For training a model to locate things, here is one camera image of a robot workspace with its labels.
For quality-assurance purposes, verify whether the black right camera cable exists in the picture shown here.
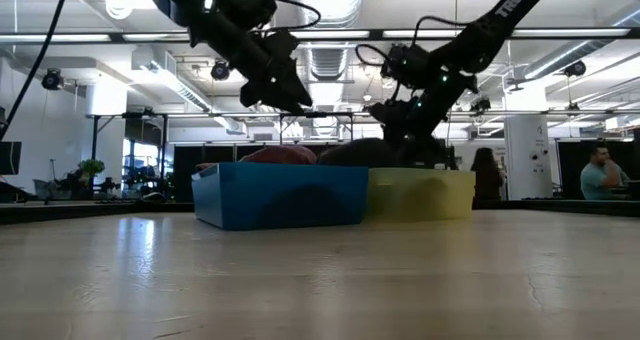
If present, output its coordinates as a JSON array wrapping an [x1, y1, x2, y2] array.
[[354, 13, 470, 82]]

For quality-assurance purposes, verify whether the yellow plastic bin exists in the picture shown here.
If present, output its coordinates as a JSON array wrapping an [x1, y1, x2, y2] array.
[[366, 166, 477, 225]]

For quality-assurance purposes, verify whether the grey slanted ceiling duct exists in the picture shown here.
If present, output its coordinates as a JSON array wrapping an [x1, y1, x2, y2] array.
[[519, 8, 640, 81]]

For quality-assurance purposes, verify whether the large silver ceiling duct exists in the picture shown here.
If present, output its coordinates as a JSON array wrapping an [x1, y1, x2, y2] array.
[[293, 0, 367, 29]]

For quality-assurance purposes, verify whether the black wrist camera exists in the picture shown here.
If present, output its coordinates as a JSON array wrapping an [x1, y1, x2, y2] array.
[[380, 42, 433, 89], [219, 0, 279, 32]]

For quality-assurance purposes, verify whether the black camera cable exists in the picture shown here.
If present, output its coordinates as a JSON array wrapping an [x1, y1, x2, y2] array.
[[354, 13, 470, 82], [257, 0, 323, 34]]

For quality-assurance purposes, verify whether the black hanging cable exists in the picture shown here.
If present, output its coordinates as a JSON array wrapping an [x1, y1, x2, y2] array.
[[0, 0, 74, 142]]

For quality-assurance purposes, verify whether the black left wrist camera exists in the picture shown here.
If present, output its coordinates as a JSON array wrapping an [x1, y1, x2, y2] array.
[[219, 0, 279, 32]]

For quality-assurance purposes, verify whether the black left camera cable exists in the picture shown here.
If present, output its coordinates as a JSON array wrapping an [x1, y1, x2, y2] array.
[[257, 0, 323, 34]]

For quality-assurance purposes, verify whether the green background plant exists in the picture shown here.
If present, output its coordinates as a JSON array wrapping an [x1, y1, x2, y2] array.
[[78, 158, 107, 179]]

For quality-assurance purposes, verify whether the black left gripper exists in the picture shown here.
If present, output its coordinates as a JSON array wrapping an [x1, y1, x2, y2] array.
[[234, 29, 314, 116]]

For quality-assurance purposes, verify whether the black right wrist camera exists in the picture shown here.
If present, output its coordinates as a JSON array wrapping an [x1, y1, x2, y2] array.
[[380, 42, 433, 89]]

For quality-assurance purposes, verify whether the blue plastic bin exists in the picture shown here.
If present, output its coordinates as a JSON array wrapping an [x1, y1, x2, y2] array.
[[190, 161, 371, 232]]

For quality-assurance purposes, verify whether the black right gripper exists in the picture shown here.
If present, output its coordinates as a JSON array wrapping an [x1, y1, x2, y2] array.
[[367, 77, 479, 171]]

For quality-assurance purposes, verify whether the dark grey cap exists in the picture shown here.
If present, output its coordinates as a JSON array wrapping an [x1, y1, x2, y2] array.
[[317, 138, 399, 170]]

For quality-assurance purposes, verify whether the white round column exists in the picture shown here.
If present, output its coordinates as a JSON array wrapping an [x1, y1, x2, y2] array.
[[503, 114, 554, 202]]

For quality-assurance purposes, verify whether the black monitor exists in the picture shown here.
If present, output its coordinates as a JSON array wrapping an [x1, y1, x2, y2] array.
[[0, 140, 24, 177]]

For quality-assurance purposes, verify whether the ceiling air vent grille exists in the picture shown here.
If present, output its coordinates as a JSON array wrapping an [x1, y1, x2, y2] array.
[[306, 48, 347, 82]]

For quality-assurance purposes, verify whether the person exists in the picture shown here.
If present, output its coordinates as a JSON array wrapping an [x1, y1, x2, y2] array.
[[579, 141, 632, 202], [469, 146, 507, 202]]

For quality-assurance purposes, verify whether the black ceiling spotlight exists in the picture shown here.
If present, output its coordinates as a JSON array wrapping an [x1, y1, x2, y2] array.
[[469, 95, 492, 114], [209, 59, 232, 82], [41, 67, 66, 92], [562, 59, 588, 78]]

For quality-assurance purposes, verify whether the black ceiling light rail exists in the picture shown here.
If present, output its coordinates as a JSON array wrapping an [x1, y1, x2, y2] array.
[[0, 25, 640, 45]]

